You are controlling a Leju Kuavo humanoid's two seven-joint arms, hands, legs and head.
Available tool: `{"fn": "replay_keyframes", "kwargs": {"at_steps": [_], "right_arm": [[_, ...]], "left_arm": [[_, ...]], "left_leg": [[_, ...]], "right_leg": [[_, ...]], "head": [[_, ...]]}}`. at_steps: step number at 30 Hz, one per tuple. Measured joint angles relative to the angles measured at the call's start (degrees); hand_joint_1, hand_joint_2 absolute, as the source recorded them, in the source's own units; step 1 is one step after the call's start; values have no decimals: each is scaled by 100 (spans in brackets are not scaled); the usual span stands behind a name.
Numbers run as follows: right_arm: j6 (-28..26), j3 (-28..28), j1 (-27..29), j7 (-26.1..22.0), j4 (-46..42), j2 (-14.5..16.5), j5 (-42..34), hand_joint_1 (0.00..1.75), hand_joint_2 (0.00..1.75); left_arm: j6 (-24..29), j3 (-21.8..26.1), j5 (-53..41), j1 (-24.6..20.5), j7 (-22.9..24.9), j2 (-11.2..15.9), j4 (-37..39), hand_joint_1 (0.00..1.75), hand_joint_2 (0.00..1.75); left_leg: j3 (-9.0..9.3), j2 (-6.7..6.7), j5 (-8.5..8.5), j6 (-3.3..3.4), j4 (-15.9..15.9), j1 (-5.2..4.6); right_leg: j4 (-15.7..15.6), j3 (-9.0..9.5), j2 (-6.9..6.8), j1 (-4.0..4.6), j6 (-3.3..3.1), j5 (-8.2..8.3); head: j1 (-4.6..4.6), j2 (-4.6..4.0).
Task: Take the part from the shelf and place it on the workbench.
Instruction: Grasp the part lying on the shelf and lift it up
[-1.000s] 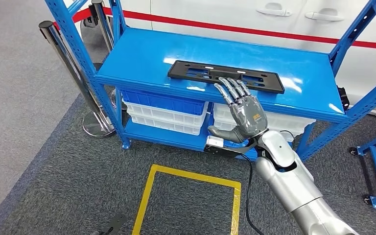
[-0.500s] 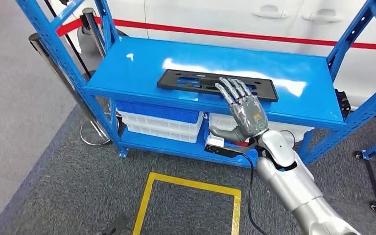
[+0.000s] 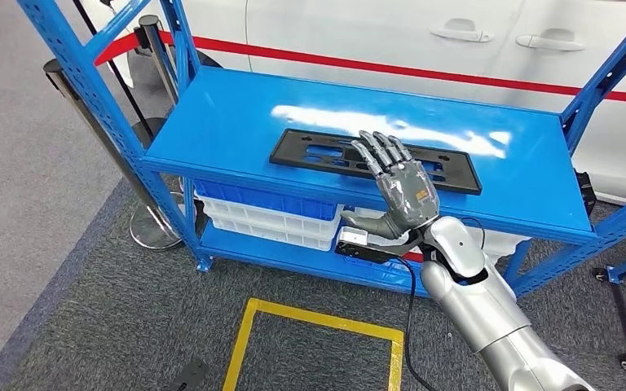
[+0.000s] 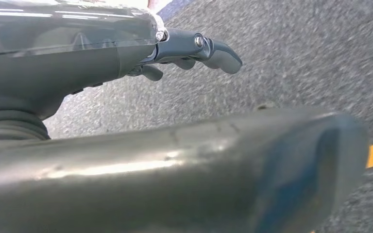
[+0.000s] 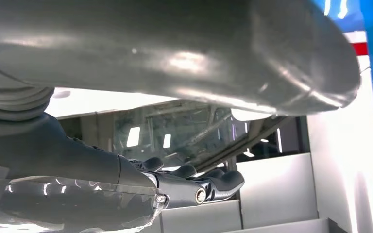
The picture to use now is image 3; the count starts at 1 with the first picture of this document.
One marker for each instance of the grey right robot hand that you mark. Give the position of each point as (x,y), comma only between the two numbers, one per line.
(407,194)

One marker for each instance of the small black device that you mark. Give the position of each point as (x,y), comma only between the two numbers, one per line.
(585,191)

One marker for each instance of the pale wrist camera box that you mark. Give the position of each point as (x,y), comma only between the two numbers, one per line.
(352,237)

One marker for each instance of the thin black stanchion pole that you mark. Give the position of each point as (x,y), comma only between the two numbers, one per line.
(150,132)

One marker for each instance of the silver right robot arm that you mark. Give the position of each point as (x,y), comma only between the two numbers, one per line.
(486,313)

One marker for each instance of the red barrier belt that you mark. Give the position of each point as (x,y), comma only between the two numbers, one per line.
(453,74)

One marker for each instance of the chrome stanchion post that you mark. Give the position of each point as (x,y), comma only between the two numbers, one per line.
(156,48)
(162,226)

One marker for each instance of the red item in crate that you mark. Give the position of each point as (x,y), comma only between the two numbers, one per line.
(413,257)

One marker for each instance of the black plastic frame part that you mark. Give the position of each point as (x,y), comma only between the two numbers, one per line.
(456,175)

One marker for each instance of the white car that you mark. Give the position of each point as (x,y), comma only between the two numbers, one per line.
(345,27)

